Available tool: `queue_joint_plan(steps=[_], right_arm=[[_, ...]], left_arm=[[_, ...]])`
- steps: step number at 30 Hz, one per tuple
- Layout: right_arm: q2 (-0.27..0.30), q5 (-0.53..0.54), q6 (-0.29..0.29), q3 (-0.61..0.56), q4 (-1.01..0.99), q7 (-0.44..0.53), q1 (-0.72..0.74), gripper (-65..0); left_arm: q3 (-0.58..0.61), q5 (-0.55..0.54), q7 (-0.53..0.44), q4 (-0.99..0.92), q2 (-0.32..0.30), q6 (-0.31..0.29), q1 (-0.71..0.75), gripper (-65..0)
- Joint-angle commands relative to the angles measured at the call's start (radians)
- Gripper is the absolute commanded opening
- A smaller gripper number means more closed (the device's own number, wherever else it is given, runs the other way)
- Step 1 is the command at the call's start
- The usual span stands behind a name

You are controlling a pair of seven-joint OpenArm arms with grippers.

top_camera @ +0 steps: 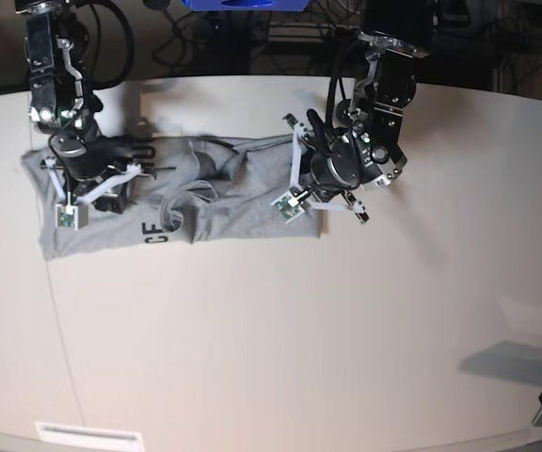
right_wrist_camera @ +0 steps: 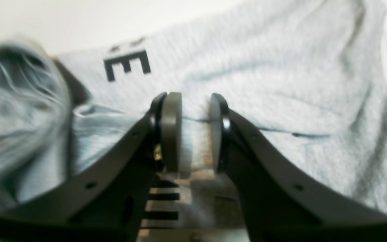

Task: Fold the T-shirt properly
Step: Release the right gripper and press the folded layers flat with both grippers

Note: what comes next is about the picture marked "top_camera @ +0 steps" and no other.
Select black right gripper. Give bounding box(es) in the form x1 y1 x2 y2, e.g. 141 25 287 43
47 134 144 215

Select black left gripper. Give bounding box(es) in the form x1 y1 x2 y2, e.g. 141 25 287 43
298 108 364 192

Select grey T-shirt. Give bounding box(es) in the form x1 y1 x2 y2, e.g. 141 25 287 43
21 137 322 261

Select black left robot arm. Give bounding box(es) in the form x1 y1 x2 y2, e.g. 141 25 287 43
295 1 438 200

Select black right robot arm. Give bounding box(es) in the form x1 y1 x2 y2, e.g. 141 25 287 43
15 1 154 224

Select blue plastic box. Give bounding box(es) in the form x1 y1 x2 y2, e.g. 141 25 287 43
183 0 310 12

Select white label strip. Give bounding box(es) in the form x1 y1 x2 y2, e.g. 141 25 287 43
35 422 145 451

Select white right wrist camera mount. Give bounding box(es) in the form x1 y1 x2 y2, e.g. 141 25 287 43
40 156 155 231

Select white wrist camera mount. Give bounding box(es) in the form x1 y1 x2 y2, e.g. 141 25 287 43
271 113 369 224
40 156 155 231

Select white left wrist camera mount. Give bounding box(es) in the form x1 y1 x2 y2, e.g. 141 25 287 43
271 113 369 224

